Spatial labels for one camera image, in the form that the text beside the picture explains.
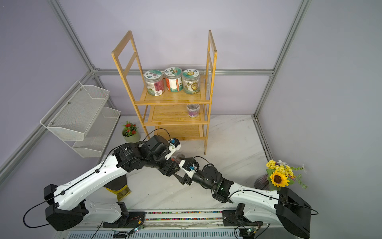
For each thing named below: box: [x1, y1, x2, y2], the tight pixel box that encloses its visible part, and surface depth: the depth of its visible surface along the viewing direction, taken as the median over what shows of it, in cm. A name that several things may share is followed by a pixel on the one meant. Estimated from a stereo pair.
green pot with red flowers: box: [121, 120, 141, 143], surface depth 98 cm
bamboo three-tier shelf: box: [111, 29, 218, 155], surface depth 72 cm
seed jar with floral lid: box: [143, 69, 165, 97], surface depth 65 cm
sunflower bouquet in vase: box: [254, 159, 308, 192], surface depth 65 cm
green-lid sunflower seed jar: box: [181, 68, 201, 95], surface depth 65 cm
